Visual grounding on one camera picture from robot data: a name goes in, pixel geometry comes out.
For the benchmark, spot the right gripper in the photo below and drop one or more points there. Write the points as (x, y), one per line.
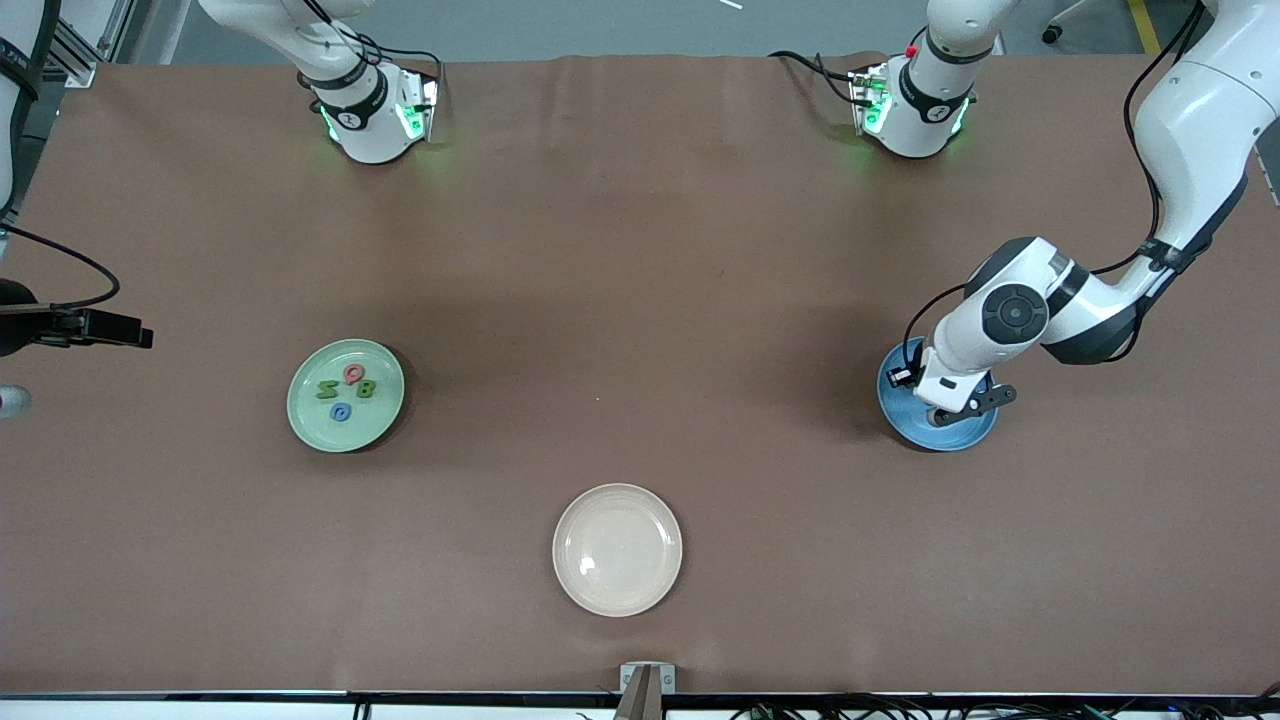
(14, 318)

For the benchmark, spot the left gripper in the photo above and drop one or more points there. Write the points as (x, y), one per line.
(908, 375)

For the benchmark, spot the green capital letter N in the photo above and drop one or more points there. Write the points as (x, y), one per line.
(326, 388)

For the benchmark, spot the red capital letter Q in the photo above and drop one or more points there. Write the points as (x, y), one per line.
(345, 373)

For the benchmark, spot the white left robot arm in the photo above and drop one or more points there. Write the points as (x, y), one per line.
(1200, 110)

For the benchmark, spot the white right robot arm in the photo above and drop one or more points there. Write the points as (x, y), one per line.
(365, 110)

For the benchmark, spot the blue plate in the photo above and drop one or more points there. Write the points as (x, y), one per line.
(965, 437)

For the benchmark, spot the light green plate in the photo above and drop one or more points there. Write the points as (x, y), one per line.
(310, 420)

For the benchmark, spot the office chair caster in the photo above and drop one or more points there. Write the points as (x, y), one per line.
(1050, 36)

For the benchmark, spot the beige plate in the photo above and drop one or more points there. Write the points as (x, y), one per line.
(617, 550)

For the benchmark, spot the brown table cover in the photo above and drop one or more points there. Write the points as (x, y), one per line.
(600, 250)

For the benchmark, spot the aluminium frame post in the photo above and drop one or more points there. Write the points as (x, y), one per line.
(85, 62)

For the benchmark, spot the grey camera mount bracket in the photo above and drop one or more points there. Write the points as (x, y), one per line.
(647, 680)

